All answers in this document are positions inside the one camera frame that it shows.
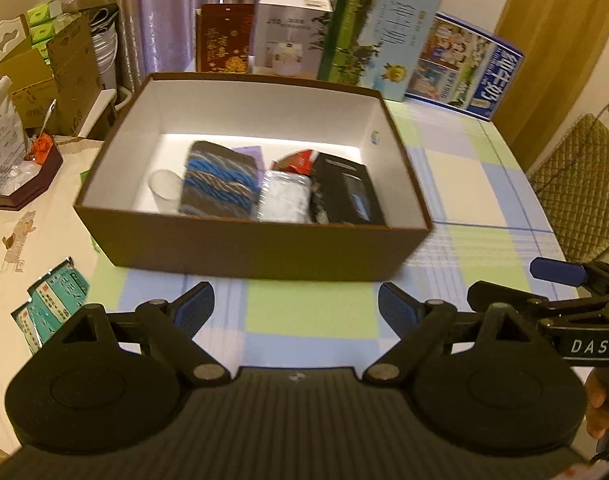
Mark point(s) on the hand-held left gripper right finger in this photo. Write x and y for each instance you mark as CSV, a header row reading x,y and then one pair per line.
x,y
399,307

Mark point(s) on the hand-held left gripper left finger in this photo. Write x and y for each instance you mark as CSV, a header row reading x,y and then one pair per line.
x,y
194,307

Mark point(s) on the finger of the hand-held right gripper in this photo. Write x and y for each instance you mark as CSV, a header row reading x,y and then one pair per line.
x,y
559,271
494,294

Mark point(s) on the brown cardboard box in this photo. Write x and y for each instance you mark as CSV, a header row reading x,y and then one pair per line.
x,y
259,250

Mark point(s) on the translucent plastic cup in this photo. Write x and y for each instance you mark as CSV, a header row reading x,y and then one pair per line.
x,y
165,190

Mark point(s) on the black shaver box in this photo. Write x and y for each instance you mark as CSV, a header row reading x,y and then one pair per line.
x,y
349,190

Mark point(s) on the purple small packet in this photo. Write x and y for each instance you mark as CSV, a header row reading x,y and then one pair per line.
x,y
249,154

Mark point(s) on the red snack packet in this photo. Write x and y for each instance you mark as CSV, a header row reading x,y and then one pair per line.
x,y
294,162

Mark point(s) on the person's right hand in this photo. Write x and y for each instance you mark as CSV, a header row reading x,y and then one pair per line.
x,y
597,405

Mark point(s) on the chair with quilted cover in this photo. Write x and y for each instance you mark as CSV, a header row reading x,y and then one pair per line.
x,y
579,180

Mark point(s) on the checked tablecloth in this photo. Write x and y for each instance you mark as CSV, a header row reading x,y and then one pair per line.
x,y
459,185

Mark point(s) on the teal medicine sachet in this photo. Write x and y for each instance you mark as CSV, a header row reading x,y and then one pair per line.
x,y
59,285
32,327

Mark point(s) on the beige printed tablecloth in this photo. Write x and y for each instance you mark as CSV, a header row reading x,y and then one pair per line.
x,y
44,240

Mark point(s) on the dark red tray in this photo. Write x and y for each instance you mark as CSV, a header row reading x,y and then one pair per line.
x,y
34,180

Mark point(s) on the blue milk carton box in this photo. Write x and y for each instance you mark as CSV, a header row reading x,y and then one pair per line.
x,y
464,70

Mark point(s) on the white plastic bag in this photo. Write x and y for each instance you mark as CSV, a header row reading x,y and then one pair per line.
x,y
2,135

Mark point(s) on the open cardboard carton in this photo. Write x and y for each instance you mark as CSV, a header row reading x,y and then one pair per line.
x,y
69,70

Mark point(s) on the red gift box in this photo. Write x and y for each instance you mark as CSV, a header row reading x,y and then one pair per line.
x,y
224,40

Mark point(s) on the stack of white bowls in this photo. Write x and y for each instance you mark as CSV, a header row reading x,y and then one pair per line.
x,y
104,50

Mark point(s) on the green milk carton box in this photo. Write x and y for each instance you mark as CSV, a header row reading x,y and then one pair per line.
x,y
379,35

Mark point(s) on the white appliance box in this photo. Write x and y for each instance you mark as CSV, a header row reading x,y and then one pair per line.
x,y
289,35

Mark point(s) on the purple curtain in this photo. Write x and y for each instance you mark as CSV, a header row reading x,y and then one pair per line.
x,y
174,0

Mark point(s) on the green tissue packs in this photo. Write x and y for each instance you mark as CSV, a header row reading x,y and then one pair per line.
x,y
44,25

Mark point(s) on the white carved chair back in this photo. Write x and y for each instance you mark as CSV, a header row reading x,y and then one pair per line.
x,y
4,40

